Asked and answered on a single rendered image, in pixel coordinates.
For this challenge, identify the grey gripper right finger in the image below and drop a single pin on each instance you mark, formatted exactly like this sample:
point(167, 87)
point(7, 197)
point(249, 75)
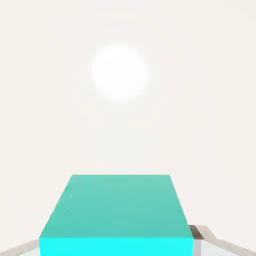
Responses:
point(210, 244)

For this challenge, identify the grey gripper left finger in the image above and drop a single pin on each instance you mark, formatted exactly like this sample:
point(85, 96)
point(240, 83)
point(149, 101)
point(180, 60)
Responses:
point(22, 249)

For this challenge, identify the small cyan cube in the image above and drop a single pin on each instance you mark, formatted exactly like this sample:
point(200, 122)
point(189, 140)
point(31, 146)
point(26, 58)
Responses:
point(120, 212)

